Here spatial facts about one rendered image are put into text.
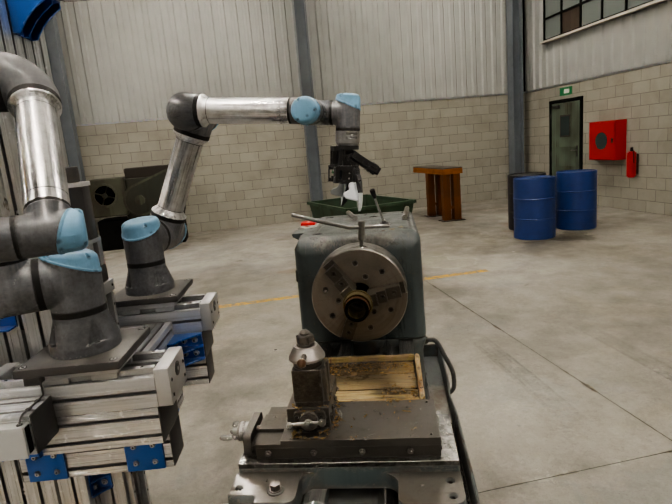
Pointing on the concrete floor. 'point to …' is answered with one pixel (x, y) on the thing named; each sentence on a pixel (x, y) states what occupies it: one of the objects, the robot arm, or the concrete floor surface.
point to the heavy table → (448, 199)
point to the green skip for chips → (356, 205)
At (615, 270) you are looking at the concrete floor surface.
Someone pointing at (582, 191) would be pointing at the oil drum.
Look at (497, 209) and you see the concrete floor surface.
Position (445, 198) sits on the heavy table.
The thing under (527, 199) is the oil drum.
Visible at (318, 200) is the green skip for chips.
